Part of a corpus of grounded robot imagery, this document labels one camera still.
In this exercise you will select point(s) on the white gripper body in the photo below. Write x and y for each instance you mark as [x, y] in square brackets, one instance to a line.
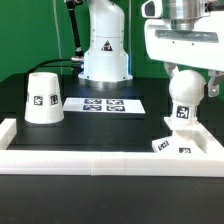
[185, 32]

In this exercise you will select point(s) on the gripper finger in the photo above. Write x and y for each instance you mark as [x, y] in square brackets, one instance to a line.
[216, 78]
[171, 69]

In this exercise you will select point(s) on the white lamp bulb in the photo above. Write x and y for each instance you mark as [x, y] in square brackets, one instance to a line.
[186, 89]

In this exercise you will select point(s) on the white lamp base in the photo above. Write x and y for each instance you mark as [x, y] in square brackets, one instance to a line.
[179, 142]

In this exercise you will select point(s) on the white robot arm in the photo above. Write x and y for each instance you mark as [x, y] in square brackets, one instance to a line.
[106, 55]

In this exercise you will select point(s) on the white lamp shade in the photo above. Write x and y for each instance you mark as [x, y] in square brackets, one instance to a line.
[43, 104]

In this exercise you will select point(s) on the white marker sheet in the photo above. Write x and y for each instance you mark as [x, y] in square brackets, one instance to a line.
[99, 105]

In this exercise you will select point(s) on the white U-shaped frame fence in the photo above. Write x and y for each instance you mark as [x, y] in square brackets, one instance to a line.
[92, 163]

